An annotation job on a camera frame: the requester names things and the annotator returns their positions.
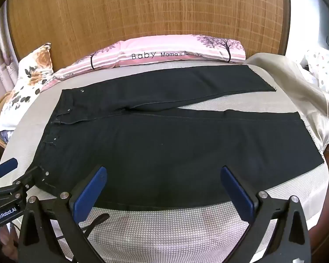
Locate white orange floral pillow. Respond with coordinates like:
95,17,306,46
0,43,54,132

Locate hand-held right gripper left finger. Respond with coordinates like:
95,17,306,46
18,166,107,263

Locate beige blanket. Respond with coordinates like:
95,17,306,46
245,52,329,154

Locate striped curtain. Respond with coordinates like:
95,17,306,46
0,8,20,116

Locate pink striped tree-print pillow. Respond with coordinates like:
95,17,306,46
40,34,246,94

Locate woven bamboo headboard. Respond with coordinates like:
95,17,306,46
5,0,291,72

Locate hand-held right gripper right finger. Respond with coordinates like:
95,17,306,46
221,166,311,263

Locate person's left hand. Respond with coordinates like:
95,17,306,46
0,225,20,256

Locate black pants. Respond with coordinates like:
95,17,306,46
30,64,324,209

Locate white dotted cloth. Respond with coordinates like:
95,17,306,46
302,46,329,94

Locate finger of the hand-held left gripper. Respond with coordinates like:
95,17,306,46
14,166,49,195
0,158,18,188

